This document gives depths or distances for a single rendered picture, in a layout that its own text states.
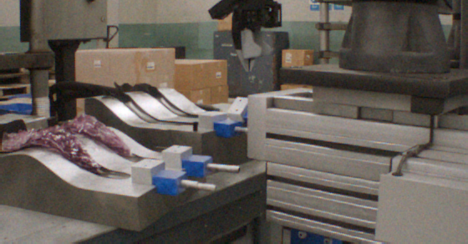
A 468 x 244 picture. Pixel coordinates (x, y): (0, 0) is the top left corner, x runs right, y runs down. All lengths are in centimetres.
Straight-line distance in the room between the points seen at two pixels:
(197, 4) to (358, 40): 905
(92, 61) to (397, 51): 492
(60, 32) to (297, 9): 682
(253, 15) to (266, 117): 42
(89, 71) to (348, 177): 491
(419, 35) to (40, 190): 61
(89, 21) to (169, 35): 827
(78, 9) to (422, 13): 142
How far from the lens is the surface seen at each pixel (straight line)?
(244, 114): 111
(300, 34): 835
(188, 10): 979
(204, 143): 100
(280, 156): 70
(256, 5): 107
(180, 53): 815
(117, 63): 513
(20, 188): 87
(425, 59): 62
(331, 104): 66
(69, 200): 81
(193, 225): 99
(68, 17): 183
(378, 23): 62
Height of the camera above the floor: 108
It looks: 9 degrees down
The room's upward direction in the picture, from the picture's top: straight up
